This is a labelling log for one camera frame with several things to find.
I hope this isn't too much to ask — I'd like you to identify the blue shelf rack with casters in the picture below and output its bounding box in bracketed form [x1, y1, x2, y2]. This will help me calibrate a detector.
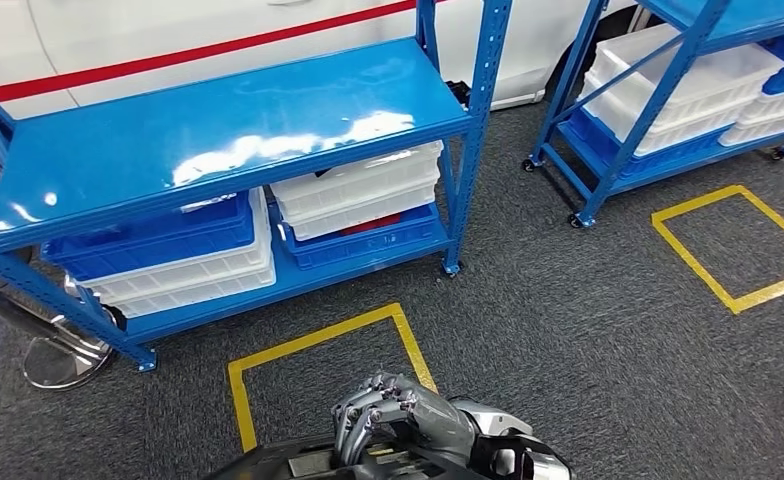
[523, 0, 784, 230]

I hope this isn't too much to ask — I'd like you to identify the black plastic plate bracket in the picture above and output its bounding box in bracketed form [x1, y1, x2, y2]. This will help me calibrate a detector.
[199, 433, 499, 480]

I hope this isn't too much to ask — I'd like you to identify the white car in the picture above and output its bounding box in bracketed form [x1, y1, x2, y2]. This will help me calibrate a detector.
[0, 0, 652, 127]

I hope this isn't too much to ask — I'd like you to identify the white plastic crate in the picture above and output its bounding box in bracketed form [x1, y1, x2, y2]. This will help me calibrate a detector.
[590, 25, 784, 130]
[718, 109, 784, 148]
[108, 263, 279, 321]
[284, 180, 441, 244]
[580, 72, 748, 158]
[267, 140, 446, 221]
[65, 187, 275, 305]
[736, 82, 784, 127]

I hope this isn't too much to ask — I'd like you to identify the red barrier belt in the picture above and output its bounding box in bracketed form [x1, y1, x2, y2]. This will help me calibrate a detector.
[0, 0, 446, 104]

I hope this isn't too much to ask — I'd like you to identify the black ribbed plastic part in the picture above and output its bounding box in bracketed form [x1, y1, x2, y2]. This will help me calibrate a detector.
[444, 80, 474, 109]

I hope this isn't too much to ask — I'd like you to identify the chrome base stanchion post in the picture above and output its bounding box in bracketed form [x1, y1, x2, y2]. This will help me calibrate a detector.
[0, 254, 116, 391]

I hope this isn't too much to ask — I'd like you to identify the red plastic object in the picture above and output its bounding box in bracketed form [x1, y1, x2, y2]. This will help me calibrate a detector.
[340, 212, 405, 236]

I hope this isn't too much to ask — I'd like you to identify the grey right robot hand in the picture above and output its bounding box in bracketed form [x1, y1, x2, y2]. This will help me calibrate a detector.
[330, 372, 479, 468]

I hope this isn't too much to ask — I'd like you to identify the blue metal shelf rack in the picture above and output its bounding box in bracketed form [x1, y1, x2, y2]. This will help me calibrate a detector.
[0, 0, 514, 374]

